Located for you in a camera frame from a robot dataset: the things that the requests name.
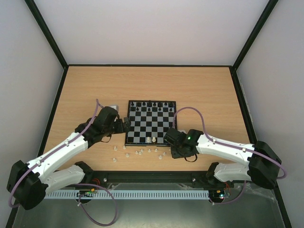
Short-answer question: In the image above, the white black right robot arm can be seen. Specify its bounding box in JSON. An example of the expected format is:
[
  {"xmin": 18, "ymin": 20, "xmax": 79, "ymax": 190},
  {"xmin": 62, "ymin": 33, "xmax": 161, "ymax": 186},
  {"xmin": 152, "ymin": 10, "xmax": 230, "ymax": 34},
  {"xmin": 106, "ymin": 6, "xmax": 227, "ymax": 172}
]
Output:
[{"xmin": 164, "ymin": 128, "xmax": 282, "ymax": 190}]

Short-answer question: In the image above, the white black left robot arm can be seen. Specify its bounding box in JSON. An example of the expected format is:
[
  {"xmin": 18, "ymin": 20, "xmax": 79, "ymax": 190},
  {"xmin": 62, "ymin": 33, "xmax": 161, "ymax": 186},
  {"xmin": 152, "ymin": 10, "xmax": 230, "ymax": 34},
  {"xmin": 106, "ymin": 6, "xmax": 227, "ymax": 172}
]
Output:
[{"xmin": 7, "ymin": 105, "xmax": 131, "ymax": 210}]

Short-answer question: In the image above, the black and silver chessboard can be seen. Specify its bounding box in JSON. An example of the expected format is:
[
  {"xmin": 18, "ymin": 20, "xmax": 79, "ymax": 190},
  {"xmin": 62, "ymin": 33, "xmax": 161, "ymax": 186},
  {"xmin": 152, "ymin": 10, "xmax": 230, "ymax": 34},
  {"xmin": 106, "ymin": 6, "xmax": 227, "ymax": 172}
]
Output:
[{"xmin": 125, "ymin": 100, "xmax": 177, "ymax": 147}]

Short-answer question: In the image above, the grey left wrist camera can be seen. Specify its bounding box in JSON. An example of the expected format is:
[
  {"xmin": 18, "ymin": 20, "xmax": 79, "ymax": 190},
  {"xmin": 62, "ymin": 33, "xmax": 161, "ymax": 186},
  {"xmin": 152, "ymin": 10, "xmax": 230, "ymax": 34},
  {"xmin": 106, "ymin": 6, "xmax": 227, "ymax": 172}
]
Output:
[{"xmin": 110, "ymin": 104, "xmax": 119, "ymax": 111}]

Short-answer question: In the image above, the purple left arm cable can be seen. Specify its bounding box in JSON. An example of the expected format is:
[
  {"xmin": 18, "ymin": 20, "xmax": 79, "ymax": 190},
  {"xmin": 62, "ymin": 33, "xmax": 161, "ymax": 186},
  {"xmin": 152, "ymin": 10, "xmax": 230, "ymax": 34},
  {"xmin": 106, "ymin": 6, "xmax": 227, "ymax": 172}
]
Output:
[{"xmin": 8, "ymin": 98, "xmax": 118, "ymax": 225}]

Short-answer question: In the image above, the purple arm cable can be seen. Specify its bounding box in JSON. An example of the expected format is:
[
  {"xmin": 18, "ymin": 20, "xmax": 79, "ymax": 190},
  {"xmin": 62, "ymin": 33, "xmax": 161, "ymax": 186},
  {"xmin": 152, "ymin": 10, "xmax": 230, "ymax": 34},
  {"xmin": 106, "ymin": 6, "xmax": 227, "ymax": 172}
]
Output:
[
  {"xmin": 8, "ymin": 98, "xmax": 118, "ymax": 225},
  {"xmin": 172, "ymin": 107, "xmax": 287, "ymax": 205}
]

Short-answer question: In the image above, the black aluminium frame rail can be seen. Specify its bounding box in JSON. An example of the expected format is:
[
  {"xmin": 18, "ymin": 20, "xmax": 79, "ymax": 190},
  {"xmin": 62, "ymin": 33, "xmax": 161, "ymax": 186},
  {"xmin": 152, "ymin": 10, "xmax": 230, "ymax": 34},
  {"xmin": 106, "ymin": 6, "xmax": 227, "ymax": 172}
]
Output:
[{"xmin": 92, "ymin": 170, "xmax": 276, "ymax": 185}]

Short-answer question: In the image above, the light blue slotted cable duct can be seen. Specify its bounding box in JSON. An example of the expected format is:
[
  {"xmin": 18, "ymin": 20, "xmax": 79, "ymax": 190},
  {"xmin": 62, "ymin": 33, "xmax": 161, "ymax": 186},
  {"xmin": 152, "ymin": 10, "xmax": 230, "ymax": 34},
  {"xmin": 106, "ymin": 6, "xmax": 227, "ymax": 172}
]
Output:
[{"xmin": 45, "ymin": 190, "xmax": 209, "ymax": 200}]

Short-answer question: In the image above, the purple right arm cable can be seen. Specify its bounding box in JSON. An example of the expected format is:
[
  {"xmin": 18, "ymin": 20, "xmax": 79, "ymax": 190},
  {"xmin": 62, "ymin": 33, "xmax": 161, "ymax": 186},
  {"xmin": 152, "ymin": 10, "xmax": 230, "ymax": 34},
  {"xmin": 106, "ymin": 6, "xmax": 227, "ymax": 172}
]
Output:
[{"xmin": 172, "ymin": 107, "xmax": 287, "ymax": 205}]

